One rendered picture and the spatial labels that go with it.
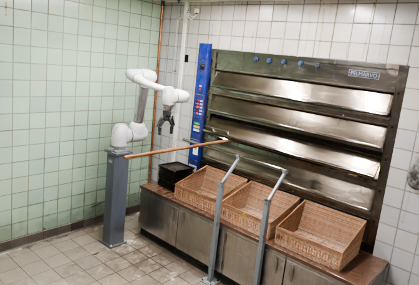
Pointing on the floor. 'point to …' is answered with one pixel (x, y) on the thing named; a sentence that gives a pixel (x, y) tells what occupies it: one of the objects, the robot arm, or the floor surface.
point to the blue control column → (201, 96)
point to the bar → (220, 217)
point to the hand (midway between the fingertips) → (165, 133)
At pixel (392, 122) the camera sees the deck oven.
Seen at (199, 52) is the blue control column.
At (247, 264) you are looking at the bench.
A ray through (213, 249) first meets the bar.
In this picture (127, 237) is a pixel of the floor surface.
